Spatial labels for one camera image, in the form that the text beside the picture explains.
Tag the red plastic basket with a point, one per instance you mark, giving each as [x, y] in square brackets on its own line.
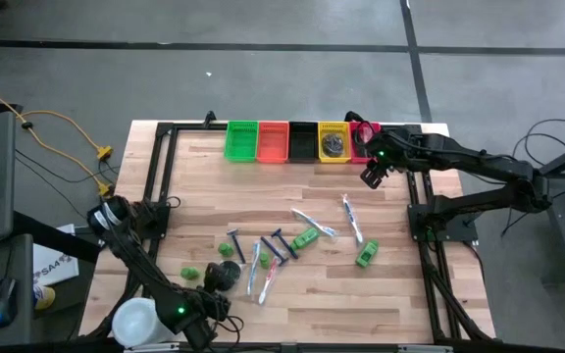
[355, 156]

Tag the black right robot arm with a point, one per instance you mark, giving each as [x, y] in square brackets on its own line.
[483, 166]

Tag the black plastic basket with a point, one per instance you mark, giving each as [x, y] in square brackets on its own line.
[303, 147]

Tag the black comb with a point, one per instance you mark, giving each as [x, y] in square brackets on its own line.
[231, 272]
[332, 145]

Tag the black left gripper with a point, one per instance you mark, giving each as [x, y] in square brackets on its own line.
[204, 305]

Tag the green plastic basket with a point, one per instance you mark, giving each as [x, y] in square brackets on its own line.
[241, 147]

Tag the blue toothbrush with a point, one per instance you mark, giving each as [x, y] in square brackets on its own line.
[253, 268]
[313, 222]

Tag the green travel shampoo bottle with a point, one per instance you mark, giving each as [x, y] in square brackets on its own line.
[225, 249]
[367, 253]
[305, 238]
[264, 260]
[190, 273]

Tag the black computer mouse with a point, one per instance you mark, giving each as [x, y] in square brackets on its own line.
[2, 299]

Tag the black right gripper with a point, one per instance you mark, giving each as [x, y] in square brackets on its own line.
[385, 149]

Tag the grey side desk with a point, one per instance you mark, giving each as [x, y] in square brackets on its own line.
[23, 274]

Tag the black aluminium table frame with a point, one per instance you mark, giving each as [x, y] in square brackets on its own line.
[165, 162]

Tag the yellow plastic basket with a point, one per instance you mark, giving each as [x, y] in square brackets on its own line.
[334, 127]

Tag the red toothbrush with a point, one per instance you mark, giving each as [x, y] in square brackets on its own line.
[269, 280]

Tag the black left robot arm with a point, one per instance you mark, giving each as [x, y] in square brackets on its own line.
[140, 265]

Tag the dark blue disposable razor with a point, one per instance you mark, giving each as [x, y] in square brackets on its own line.
[286, 245]
[273, 250]
[238, 247]

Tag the white toothbrush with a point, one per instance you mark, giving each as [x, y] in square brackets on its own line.
[352, 219]

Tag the orange plastic basket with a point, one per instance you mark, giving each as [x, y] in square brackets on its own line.
[272, 147]

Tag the white plastic jar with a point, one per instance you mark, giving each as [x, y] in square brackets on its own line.
[135, 323]

